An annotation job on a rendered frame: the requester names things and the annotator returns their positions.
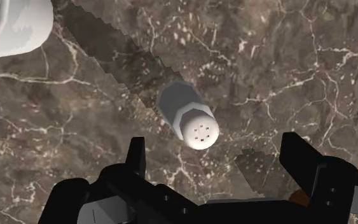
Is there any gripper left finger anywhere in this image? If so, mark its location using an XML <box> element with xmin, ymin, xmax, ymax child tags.
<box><xmin>38</xmin><ymin>136</ymin><xmax>198</xmax><ymax>224</ymax></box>

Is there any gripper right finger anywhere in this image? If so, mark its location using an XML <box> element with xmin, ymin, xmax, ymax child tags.
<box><xmin>279</xmin><ymin>132</ymin><xmax>358</xmax><ymax>224</ymax></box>

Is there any small brown object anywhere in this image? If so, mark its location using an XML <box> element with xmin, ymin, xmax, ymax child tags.
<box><xmin>289</xmin><ymin>190</ymin><xmax>311</xmax><ymax>207</ymax></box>

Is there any white salt shaker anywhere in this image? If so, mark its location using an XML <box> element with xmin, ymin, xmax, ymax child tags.
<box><xmin>156</xmin><ymin>80</ymin><xmax>220</xmax><ymax>151</ymax></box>

